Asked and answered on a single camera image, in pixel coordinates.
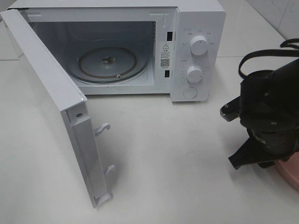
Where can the pink round plate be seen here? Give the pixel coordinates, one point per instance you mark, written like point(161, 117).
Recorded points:
point(287, 165)

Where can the upper white power knob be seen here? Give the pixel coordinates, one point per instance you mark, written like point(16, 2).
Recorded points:
point(199, 44)

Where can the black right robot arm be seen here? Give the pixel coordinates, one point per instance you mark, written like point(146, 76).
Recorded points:
point(268, 107)

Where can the white microwave oven body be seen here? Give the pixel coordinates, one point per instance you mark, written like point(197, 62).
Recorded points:
point(165, 25)

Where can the round white door button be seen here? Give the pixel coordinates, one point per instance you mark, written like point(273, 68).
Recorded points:
point(190, 92)

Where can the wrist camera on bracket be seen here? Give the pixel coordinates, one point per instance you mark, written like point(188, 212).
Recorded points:
point(231, 110)

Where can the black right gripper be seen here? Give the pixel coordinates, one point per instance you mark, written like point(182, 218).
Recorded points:
point(264, 148)

